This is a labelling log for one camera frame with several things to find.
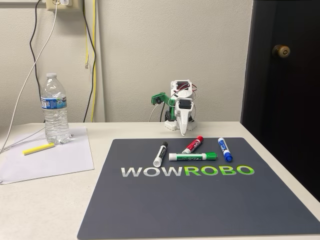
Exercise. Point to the red dry-erase marker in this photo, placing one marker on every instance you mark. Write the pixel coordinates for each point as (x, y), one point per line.
(193, 145)

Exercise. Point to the green dry-erase marker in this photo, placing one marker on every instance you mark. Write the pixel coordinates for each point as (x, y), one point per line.
(190, 156)

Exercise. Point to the black dry-erase marker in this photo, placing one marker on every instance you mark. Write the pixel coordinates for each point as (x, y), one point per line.
(161, 153)

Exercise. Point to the blue dry-erase marker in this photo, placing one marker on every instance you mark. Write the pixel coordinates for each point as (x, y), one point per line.
(224, 148)

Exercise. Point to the dark grey WOWROBO mat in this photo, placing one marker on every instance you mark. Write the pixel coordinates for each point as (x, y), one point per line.
(190, 200)

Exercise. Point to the dark wooden door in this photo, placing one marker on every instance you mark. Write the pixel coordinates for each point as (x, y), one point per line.
(287, 112)

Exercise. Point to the brass door knob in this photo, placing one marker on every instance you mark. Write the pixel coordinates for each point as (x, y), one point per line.
(281, 51)

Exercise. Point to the clear plastic water bottle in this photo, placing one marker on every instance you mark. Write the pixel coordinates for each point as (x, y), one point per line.
(55, 117)

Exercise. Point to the white paper sheet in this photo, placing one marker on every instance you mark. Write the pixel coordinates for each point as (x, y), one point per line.
(50, 162)

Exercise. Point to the yellow highlighter pen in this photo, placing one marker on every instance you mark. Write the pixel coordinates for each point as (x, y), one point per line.
(38, 149)

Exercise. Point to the white charger plug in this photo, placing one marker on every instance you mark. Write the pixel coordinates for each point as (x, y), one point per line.
(66, 2)

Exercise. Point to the green camera mount with camera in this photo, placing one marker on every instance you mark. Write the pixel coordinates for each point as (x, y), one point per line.
(160, 98)

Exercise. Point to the beige wall outlet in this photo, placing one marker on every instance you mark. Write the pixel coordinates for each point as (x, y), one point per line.
(51, 6)

